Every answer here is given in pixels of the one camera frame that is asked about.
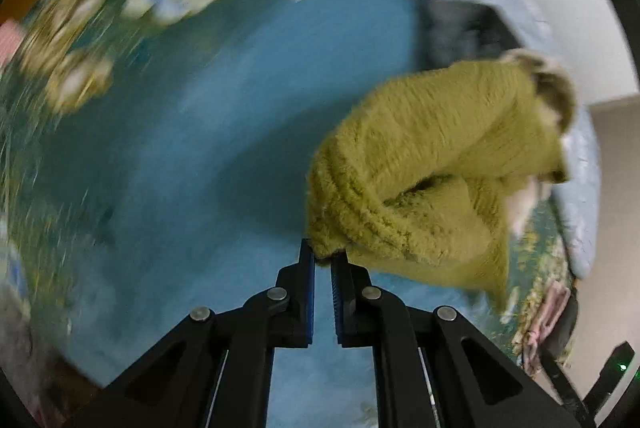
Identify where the olive green knitted sweater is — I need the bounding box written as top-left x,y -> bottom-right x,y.
307,60 -> 568,311

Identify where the pink folded garment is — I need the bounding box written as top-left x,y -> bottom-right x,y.
522,281 -> 570,377

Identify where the teal floral bed blanket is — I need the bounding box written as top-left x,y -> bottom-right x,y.
0,0 -> 574,428

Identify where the beige cartoon print garment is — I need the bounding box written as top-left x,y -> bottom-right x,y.
499,49 -> 576,238

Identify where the dark grey folded garment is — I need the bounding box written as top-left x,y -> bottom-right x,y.
419,0 -> 521,70

